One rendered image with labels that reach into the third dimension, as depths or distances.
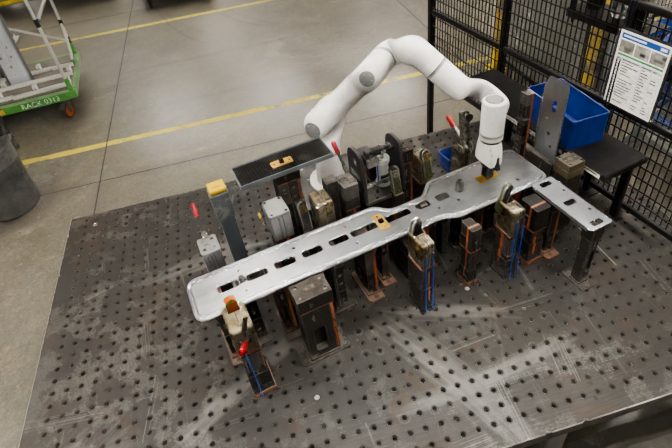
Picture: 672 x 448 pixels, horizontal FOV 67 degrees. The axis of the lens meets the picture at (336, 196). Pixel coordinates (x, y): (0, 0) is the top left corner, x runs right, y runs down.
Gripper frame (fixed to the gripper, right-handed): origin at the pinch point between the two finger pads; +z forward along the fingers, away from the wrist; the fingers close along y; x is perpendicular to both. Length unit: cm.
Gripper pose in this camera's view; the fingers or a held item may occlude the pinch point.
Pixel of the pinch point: (487, 171)
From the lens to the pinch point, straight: 201.1
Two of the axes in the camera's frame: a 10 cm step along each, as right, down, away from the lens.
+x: 9.0, -3.5, 2.6
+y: 4.2, 5.5, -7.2
